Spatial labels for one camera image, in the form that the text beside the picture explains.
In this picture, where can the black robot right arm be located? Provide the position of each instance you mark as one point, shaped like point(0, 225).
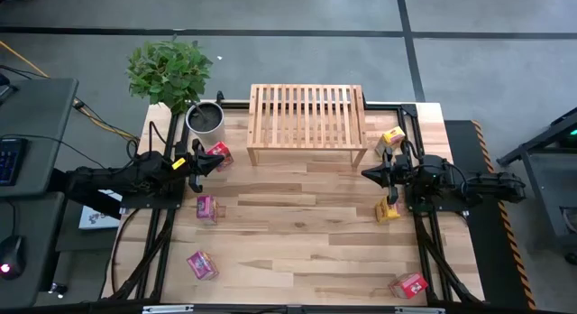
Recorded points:
point(491, 185)

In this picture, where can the yellow Corn Pops cereal box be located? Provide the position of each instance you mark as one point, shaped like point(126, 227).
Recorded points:
point(387, 212)
point(393, 135)

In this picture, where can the purple Raisin Bran cereal box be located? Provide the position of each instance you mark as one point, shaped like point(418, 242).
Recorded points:
point(201, 264)
point(206, 208)

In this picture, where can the black metal stand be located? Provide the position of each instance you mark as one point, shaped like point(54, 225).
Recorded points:
point(547, 178)

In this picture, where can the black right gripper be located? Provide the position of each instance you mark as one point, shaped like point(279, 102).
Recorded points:
point(399, 174)

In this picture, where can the green leafy plant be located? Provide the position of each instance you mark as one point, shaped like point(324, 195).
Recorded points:
point(169, 72)

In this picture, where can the silver metal bracket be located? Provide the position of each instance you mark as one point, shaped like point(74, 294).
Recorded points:
point(419, 311)

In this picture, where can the black keyboard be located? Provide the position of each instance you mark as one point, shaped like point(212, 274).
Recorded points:
point(11, 163)

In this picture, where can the aluminium frame post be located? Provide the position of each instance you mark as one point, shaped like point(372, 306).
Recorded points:
point(169, 309)

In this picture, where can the black hazard-striped mat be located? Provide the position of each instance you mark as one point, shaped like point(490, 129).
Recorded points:
point(460, 142)

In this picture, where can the red Froot Loops cereal box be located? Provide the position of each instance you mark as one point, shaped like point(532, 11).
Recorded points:
point(222, 148)
point(410, 284)

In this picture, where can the black computer mouse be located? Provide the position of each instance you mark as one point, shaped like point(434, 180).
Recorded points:
point(12, 255)

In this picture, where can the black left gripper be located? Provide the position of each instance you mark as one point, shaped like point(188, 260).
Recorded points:
point(196, 167)

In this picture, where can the wooden slatted shelf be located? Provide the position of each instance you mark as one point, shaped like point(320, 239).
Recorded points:
point(306, 120)

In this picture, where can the white plant pot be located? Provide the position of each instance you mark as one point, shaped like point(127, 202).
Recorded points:
point(215, 134)

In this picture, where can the grey desk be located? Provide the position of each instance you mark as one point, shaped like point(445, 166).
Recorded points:
point(40, 115)
point(31, 224)

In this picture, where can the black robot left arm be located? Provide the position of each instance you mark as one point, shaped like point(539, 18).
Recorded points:
point(135, 174)

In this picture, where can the white printed box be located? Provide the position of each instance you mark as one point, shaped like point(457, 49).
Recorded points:
point(97, 219)

